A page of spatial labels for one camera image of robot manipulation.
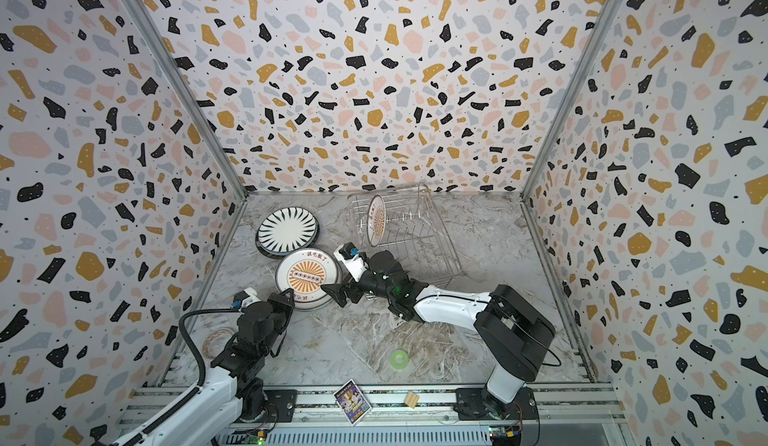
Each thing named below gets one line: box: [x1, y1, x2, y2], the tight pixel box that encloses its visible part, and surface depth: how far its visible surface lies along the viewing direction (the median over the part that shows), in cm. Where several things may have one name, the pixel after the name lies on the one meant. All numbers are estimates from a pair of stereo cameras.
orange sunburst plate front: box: [366, 194, 387, 247], surface depth 105 cm
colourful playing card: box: [333, 378, 372, 426], surface depth 75 cm
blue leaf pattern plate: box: [255, 206, 321, 258], surface depth 108 cm
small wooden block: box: [404, 391, 420, 409], surface depth 76 cm
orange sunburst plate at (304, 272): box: [276, 248, 339, 310], surface depth 90 cm
